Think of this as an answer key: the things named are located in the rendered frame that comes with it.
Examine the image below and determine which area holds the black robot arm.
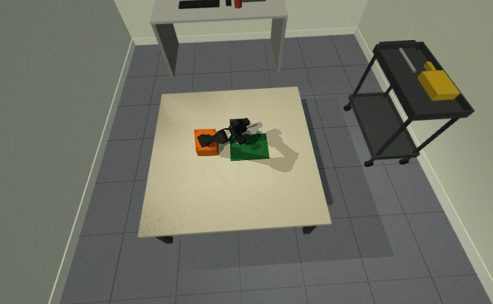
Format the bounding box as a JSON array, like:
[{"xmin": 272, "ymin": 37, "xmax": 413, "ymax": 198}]
[{"xmin": 197, "ymin": 118, "xmax": 250, "ymax": 147}]

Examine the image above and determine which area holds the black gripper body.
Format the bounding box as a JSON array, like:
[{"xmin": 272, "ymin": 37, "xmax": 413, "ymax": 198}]
[{"xmin": 235, "ymin": 132, "xmax": 247, "ymax": 145}]

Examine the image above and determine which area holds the green circuit board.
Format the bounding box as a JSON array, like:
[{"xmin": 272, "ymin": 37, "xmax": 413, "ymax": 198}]
[{"xmin": 230, "ymin": 133, "xmax": 269, "ymax": 161}]

